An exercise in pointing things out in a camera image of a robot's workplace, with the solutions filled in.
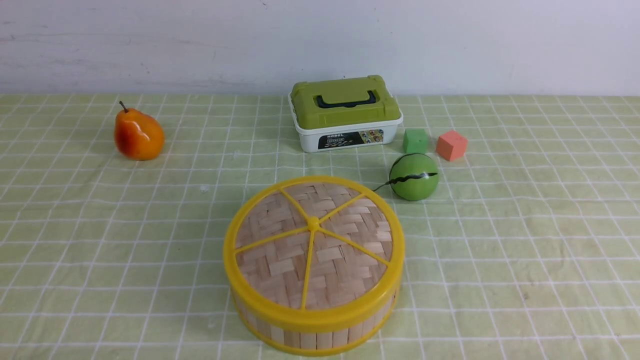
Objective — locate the yellow bamboo steamer lid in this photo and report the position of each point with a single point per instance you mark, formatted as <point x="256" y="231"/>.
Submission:
<point x="314" y="254"/>

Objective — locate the bamboo steamer base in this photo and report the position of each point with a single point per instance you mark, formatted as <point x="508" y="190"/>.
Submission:
<point x="316" y="344"/>

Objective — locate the green lidded storage box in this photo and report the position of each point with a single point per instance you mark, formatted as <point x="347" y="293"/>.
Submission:
<point x="344" y="113"/>

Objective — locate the green toy watermelon ball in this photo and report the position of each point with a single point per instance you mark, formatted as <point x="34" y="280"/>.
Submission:
<point x="413" y="177"/>

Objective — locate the green foam cube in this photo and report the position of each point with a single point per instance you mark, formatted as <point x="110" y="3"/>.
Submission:
<point x="415" y="141"/>

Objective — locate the orange foam cube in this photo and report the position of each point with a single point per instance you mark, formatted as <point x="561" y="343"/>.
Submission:
<point x="451" y="145"/>

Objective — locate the orange toy pear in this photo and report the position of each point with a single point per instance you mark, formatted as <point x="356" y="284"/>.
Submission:
<point x="137" y="135"/>

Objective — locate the green checkered tablecloth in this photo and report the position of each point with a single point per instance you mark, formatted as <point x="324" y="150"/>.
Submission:
<point x="528" y="250"/>

